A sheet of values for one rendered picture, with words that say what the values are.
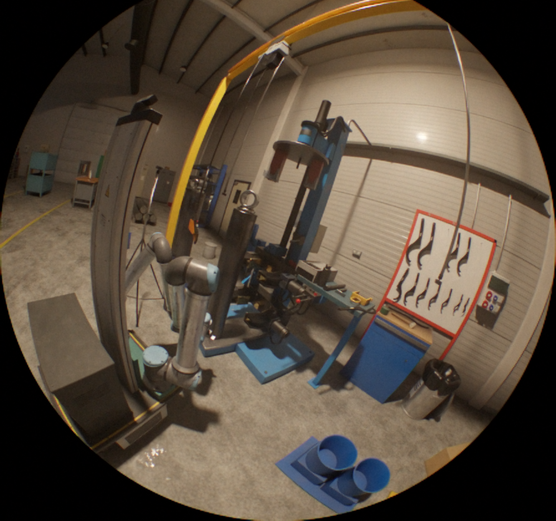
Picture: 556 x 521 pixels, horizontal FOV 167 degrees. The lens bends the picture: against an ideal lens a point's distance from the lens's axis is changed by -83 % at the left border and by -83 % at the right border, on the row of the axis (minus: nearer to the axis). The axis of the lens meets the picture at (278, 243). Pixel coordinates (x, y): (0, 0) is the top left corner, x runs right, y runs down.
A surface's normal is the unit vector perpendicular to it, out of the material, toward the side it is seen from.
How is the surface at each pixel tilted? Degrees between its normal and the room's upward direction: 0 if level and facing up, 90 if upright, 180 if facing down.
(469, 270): 90
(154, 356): 5
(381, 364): 90
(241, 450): 0
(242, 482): 0
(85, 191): 90
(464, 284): 90
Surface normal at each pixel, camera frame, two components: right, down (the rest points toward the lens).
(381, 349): -0.70, -0.12
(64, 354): 0.33, -0.93
